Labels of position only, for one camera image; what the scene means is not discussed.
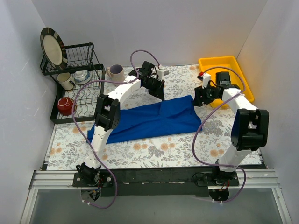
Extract blue printed t shirt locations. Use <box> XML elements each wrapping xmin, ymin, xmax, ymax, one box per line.
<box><xmin>86</xmin><ymin>95</ymin><xmax>203</xmax><ymax>144</ymax></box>

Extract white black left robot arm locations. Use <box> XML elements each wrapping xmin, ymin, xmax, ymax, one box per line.
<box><xmin>76</xmin><ymin>61</ymin><xmax>167</xmax><ymax>187</ymax></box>

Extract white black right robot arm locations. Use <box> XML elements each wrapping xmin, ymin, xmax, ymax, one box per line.
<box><xmin>193</xmin><ymin>71</ymin><xmax>269</xmax><ymax>186</ymax></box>

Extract yellow plastic bin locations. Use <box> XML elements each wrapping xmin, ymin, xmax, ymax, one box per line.
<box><xmin>198</xmin><ymin>56</ymin><xmax>255</xmax><ymax>108</ymax></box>

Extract beige ceramic mug purple inside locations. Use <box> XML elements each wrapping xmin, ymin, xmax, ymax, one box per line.
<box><xmin>106</xmin><ymin>64</ymin><xmax>125</xmax><ymax>86</ymax></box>

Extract blue white teapot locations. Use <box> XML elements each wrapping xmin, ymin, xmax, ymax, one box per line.
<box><xmin>73</xmin><ymin>70</ymin><xmax>91</xmax><ymax>85</ymax></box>

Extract cream mug in rack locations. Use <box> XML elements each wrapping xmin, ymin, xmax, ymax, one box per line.
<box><xmin>57</xmin><ymin>72</ymin><xmax>76</xmax><ymax>91</ymax></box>

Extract red cup in rack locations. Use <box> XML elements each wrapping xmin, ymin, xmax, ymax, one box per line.
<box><xmin>57</xmin><ymin>97</ymin><xmax>73</xmax><ymax>116</ymax></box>

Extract floral patterned table mat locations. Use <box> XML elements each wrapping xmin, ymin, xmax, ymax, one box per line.
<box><xmin>45</xmin><ymin>65</ymin><xmax>262</xmax><ymax>170</ymax></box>

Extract dark rimmed cream plate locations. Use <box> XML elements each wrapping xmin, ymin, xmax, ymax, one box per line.
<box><xmin>40</xmin><ymin>27</ymin><xmax>68</xmax><ymax>70</ymax></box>

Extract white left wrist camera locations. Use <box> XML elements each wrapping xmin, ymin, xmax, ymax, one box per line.
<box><xmin>157</xmin><ymin>68</ymin><xmax>169</xmax><ymax>81</ymax></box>

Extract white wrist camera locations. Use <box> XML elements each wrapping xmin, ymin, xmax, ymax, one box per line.
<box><xmin>197</xmin><ymin>72</ymin><xmax>211</xmax><ymax>88</ymax></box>
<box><xmin>157</xmin><ymin>68</ymin><xmax>169</xmax><ymax>81</ymax></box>

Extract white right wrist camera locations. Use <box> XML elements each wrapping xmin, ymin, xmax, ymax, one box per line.
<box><xmin>197</xmin><ymin>72</ymin><xmax>211</xmax><ymax>88</ymax></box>

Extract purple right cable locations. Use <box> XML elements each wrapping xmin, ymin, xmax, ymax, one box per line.
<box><xmin>192</xmin><ymin>66</ymin><xmax>247</xmax><ymax>204</ymax></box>

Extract purple cable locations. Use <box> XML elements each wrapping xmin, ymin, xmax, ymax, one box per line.
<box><xmin>71</xmin><ymin>49</ymin><xmax>162</xmax><ymax>209</ymax></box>
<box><xmin>192</xmin><ymin>66</ymin><xmax>247</xmax><ymax>204</ymax></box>

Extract black wire dish rack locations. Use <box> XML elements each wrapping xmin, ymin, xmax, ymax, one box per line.
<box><xmin>40</xmin><ymin>42</ymin><xmax>106</xmax><ymax>124</ymax></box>

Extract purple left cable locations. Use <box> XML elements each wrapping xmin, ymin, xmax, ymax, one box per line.
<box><xmin>71</xmin><ymin>49</ymin><xmax>162</xmax><ymax>209</ymax></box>

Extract aluminium frame rail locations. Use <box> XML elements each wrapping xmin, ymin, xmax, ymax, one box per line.
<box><xmin>21</xmin><ymin>169</ymin><xmax>292</xmax><ymax>224</ymax></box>

